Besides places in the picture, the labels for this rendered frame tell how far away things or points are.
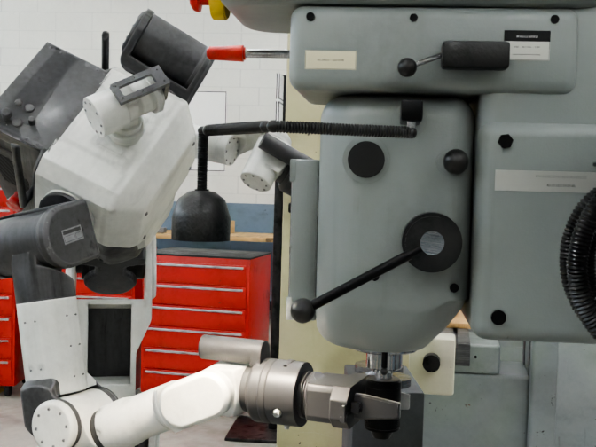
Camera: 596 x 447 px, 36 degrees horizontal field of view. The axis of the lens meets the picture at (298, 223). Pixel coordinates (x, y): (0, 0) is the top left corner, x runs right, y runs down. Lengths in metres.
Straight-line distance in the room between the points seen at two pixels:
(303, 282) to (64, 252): 0.40
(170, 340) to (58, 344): 4.56
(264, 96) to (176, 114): 8.78
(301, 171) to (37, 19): 9.97
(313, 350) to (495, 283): 1.92
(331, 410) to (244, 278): 4.58
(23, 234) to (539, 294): 0.76
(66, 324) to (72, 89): 0.40
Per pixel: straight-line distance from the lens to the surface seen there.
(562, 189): 1.10
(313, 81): 1.09
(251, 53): 1.32
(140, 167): 1.49
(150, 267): 1.83
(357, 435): 1.57
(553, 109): 1.11
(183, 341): 5.93
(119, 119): 1.42
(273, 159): 1.80
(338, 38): 1.09
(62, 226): 1.42
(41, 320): 1.42
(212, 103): 10.41
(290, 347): 2.98
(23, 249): 1.43
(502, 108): 1.10
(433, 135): 1.10
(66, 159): 1.50
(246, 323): 5.79
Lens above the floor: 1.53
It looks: 3 degrees down
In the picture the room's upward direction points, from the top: 2 degrees clockwise
